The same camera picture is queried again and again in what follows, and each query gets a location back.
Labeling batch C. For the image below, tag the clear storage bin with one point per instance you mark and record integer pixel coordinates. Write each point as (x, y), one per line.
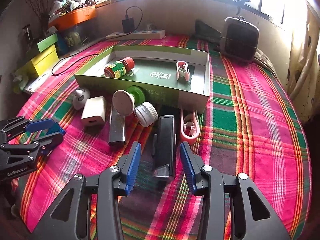
(75, 37)

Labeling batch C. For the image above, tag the white bottle cap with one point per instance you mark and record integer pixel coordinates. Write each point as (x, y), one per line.
(146, 113)

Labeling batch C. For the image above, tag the white egg-shaped device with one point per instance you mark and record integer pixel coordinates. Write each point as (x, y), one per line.
(80, 100)

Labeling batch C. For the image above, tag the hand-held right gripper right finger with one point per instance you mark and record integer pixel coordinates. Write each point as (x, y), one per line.
(188, 167)

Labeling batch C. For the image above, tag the orange bin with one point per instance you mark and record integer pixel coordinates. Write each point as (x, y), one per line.
(75, 16)

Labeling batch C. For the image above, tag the spice bottle with red cap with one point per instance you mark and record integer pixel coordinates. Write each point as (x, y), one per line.
(118, 68)

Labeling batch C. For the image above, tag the green and white spool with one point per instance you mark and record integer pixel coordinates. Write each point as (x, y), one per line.
(122, 102)

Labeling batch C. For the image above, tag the white rolled sheet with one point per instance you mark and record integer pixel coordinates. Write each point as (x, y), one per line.
(35, 85)

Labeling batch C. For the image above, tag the white power strip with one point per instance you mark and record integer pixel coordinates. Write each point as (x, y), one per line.
(145, 34)

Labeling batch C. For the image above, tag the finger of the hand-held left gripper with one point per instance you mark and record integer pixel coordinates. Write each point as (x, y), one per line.
(40, 125)
(47, 141)

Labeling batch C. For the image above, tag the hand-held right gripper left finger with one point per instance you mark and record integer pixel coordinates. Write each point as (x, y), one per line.
(133, 165)

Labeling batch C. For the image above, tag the black flashlight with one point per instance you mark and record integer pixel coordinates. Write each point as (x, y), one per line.
(165, 140)

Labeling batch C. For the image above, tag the green cardboard box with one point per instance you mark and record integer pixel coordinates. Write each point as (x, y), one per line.
(162, 96)

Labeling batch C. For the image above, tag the yellow box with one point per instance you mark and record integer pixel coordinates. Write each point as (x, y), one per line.
(43, 62)

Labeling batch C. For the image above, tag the silver metal bar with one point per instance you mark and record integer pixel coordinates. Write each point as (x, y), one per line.
(116, 130)

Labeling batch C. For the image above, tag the white power adapter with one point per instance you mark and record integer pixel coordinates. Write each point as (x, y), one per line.
(93, 110)

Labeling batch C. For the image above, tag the pink plaid blanket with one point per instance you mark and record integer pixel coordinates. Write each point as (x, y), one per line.
(250, 130)

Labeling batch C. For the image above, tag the small white plug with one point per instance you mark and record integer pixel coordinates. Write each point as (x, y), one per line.
(149, 27)

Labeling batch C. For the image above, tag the small blue box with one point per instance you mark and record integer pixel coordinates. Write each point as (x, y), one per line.
(56, 129)

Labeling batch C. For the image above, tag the cream dotted curtain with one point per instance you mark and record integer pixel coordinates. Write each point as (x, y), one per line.
(305, 67)

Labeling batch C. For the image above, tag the pink plastic clip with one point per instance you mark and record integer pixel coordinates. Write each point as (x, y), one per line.
(178, 73)
(189, 140)

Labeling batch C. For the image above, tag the dried twig bouquet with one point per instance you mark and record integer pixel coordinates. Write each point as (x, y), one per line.
(41, 12)

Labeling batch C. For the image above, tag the pile of assorted clutter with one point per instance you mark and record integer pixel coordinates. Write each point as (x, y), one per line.
(65, 5)

